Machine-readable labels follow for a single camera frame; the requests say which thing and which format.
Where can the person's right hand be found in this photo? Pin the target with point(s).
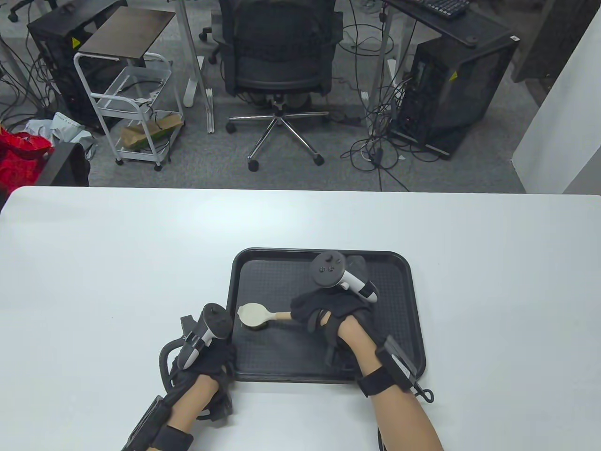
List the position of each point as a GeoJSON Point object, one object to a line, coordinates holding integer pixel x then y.
{"type": "Point", "coordinates": [328, 305]}

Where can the person's left hand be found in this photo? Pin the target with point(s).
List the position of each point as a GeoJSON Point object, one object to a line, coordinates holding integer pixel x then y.
{"type": "Point", "coordinates": [209, 361]}

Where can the black plastic tray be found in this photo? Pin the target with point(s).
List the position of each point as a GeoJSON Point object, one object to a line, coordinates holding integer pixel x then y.
{"type": "Point", "coordinates": [281, 347]}

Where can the white pot brush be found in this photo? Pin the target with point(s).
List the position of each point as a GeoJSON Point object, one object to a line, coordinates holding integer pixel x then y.
{"type": "Point", "coordinates": [253, 314]}

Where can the person's left forearm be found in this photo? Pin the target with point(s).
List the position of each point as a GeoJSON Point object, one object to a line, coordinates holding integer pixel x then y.
{"type": "Point", "coordinates": [190, 404]}

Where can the person's right forearm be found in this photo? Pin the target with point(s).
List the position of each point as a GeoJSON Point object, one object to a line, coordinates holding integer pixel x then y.
{"type": "Point", "coordinates": [404, 423]}

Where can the black white handheld controller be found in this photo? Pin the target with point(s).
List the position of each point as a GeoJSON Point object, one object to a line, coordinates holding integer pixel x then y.
{"type": "Point", "coordinates": [328, 270]}
{"type": "Point", "coordinates": [216, 322]}

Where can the black wrist sensor pack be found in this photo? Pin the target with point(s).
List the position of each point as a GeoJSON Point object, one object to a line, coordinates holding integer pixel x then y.
{"type": "Point", "coordinates": [382, 380]}
{"type": "Point", "coordinates": [176, 437]}

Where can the brown paper bag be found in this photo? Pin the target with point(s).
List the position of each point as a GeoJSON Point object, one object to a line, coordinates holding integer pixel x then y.
{"type": "Point", "coordinates": [136, 136]}

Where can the black chair back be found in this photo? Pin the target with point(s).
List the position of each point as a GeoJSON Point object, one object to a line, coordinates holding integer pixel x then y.
{"type": "Point", "coordinates": [63, 164]}

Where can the black mesh office chair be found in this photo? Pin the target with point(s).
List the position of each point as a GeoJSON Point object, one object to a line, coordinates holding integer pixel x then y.
{"type": "Point", "coordinates": [281, 61]}

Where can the black computer tower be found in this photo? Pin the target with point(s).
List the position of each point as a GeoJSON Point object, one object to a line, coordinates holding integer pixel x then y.
{"type": "Point", "coordinates": [469, 89]}
{"type": "Point", "coordinates": [51, 51]}

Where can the white desk leg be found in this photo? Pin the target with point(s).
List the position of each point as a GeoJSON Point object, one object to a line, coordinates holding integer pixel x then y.
{"type": "Point", "coordinates": [382, 51]}
{"type": "Point", "coordinates": [190, 56]}

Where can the white power strip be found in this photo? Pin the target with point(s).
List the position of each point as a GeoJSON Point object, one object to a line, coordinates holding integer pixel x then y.
{"type": "Point", "coordinates": [145, 99]}

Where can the red bag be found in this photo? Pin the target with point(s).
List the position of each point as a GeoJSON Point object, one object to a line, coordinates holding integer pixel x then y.
{"type": "Point", "coordinates": [19, 159]}

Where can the black chair wheel base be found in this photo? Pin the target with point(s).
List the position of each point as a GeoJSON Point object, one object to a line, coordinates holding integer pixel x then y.
{"type": "Point", "coordinates": [213, 51]}
{"type": "Point", "coordinates": [19, 9]}

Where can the grey plastic bag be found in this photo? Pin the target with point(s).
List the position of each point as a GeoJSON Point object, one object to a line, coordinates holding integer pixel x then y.
{"type": "Point", "coordinates": [61, 124]}

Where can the black desk top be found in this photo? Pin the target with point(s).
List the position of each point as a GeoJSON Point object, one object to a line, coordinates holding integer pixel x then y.
{"type": "Point", "coordinates": [483, 28]}

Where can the black keyboard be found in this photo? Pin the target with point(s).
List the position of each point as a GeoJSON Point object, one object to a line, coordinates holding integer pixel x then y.
{"type": "Point", "coordinates": [441, 7]}

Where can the brown board table top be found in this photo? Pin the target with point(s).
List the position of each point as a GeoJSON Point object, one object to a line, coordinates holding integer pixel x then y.
{"type": "Point", "coordinates": [127, 33]}

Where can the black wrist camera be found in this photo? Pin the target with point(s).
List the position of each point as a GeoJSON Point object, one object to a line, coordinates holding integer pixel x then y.
{"type": "Point", "coordinates": [220, 401]}
{"type": "Point", "coordinates": [345, 357]}

